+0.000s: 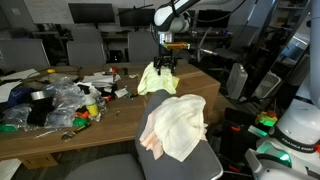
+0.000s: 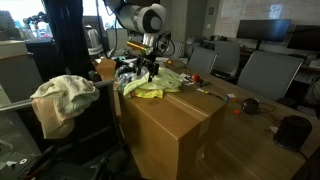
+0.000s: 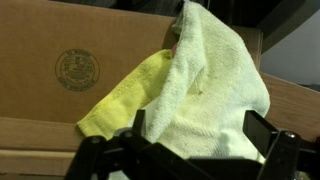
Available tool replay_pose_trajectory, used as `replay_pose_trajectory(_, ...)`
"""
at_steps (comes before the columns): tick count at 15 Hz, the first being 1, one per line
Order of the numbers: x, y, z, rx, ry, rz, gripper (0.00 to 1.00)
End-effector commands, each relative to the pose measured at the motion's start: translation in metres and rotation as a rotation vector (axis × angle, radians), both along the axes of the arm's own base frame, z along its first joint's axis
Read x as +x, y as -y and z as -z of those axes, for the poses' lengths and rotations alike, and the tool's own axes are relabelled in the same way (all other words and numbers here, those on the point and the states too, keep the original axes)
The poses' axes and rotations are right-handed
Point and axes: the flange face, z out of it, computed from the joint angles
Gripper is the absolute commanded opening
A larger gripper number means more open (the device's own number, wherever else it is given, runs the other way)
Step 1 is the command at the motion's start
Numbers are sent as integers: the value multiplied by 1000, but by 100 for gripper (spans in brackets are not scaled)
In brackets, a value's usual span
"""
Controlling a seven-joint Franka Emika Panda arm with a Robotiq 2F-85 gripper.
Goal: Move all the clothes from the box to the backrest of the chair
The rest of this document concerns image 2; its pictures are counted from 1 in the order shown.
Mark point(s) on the small orange piece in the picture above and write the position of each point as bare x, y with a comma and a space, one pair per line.
237, 111

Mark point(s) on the black articulated mount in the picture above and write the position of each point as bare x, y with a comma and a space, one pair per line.
33, 18

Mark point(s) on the small brown cardboard box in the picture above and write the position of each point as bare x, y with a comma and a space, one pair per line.
106, 68

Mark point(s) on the grey office chair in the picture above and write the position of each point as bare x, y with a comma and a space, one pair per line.
201, 61
270, 75
226, 56
179, 50

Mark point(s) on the black computer monitor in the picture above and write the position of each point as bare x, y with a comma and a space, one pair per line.
263, 30
305, 38

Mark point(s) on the grey panel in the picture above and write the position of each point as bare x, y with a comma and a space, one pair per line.
20, 80

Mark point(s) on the peach cloth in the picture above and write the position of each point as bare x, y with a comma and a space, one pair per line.
53, 123

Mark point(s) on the white kettle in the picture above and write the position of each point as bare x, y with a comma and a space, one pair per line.
93, 35

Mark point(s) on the small round black speaker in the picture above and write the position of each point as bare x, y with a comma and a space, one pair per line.
250, 106

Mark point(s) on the small orange ball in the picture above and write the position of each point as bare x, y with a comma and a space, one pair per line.
169, 62

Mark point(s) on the black curtain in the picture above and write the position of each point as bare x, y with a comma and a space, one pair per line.
68, 40

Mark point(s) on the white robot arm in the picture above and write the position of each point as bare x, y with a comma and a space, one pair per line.
146, 18

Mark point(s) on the beige box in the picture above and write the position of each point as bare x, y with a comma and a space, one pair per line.
11, 48

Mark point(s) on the white paper tag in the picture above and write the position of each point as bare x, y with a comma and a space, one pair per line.
274, 129

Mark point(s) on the white terry towel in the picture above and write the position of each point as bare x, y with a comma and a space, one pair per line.
70, 93

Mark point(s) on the large brown cardboard box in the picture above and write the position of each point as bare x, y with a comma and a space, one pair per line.
160, 133

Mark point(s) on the white box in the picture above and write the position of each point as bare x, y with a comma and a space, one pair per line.
121, 35

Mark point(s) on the rubiks cube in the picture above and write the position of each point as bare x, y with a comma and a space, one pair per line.
230, 98

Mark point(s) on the black mesh office chair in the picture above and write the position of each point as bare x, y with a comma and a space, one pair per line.
86, 133

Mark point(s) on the yellow cloth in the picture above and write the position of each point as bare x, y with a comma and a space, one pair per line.
150, 94

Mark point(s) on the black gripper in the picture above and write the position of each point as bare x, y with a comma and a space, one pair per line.
147, 60

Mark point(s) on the red ball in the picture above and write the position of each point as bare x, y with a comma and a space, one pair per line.
196, 78

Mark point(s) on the pale green terry towel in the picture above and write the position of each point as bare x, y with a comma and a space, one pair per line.
166, 80

